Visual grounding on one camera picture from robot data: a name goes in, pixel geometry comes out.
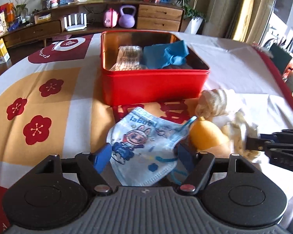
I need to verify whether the white tulle mesh fabric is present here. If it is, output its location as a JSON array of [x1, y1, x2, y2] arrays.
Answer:
[[221, 109, 262, 164]]

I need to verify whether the yellow rubber duck toy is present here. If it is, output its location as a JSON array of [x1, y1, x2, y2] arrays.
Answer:
[[189, 117, 229, 151]]

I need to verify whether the cartoon print face mask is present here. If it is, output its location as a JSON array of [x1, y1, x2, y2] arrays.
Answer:
[[106, 107, 196, 186]]

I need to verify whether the cream knitted cloth roll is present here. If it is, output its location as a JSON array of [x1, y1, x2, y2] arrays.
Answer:
[[195, 89, 228, 119]]

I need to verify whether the blue rubber glove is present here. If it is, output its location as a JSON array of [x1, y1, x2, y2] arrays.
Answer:
[[142, 41, 189, 69]]

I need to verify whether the orange plastic stool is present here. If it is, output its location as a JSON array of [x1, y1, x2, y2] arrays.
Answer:
[[283, 58, 293, 78]]

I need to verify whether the dark green storage bin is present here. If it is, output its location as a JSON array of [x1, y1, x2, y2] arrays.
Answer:
[[269, 43, 292, 74]]

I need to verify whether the white plant pot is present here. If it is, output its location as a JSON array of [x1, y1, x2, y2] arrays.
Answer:
[[184, 17, 204, 34]]

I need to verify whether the white wifi router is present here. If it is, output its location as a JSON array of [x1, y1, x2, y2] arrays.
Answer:
[[63, 13, 87, 32]]

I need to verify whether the purple kettlebell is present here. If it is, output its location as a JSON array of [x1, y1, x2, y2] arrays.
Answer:
[[118, 5, 136, 28]]

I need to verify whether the yellow curtain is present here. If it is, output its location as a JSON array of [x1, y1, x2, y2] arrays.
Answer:
[[226, 0, 276, 44]]

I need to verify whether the pink small suitcase toy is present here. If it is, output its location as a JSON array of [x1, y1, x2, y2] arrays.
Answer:
[[103, 8, 118, 28]]

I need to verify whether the wooden tv cabinet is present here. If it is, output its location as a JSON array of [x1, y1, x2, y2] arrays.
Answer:
[[2, 0, 184, 48]]

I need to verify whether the white standing air conditioner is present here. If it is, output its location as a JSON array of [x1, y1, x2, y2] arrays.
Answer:
[[202, 0, 233, 37]]

